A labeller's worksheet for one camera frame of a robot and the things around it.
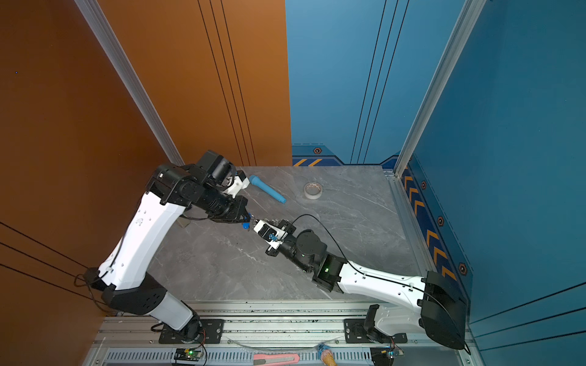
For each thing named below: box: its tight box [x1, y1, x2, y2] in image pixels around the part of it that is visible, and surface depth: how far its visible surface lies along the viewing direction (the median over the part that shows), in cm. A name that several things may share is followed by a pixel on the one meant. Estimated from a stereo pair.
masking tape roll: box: [303, 181, 323, 200], surface depth 114 cm
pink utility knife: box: [253, 353, 301, 366], surface depth 70 cm
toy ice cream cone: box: [321, 349, 339, 366], surface depth 68 cm
